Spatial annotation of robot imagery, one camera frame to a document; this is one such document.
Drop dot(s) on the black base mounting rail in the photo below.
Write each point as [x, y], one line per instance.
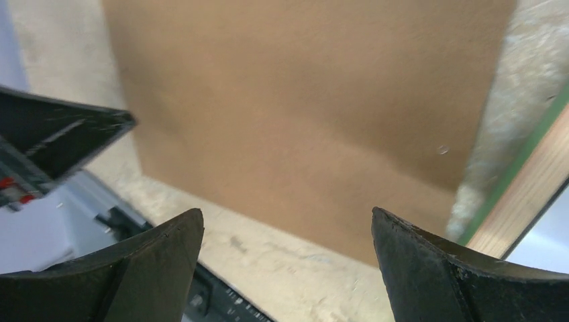
[210, 298]

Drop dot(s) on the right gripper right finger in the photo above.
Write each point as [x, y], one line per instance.
[429, 278]

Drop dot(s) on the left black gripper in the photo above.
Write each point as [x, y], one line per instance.
[45, 139]

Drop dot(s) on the green wooden picture frame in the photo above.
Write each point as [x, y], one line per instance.
[525, 188]

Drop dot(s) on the glossy photo print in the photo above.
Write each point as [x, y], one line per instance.
[544, 244]

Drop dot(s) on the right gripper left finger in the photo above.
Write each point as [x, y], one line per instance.
[144, 278]

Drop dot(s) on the brown cardboard backing board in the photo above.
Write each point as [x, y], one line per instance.
[307, 114]

